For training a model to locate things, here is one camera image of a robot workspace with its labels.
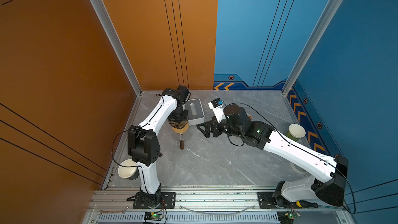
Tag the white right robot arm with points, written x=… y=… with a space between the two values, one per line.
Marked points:
x=328 y=175

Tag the green circuit board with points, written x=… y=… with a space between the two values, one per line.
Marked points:
x=153 y=217
x=288 y=217

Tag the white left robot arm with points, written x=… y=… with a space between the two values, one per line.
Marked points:
x=143 y=145

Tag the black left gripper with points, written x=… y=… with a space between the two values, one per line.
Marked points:
x=185 y=116

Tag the aluminium front rail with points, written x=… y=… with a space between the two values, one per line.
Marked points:
x=206 y=205

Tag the black paper cup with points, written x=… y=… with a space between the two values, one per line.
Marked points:
x=128 y=170

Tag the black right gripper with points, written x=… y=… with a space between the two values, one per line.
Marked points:
x=207 y=124

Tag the aluminium corner post left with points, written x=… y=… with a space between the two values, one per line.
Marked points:
x=108 y=26

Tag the aluminium corner post right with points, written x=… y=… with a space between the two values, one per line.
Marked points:
x=323 y=22

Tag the black yellow screwdriver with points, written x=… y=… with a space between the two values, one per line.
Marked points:
x=306 y=204

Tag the green paper cup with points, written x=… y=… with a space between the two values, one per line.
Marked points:
x=296 y=132

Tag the left green circuit board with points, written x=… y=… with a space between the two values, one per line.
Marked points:
x=153 y=217

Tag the aluminium corner post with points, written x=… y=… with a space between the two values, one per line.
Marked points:
x=323 y=22
x=108 y=26

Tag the white grey tissue box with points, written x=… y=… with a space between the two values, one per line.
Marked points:
x=195 y=112

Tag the right green circuit board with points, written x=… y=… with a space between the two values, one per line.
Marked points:
x=288 y=217

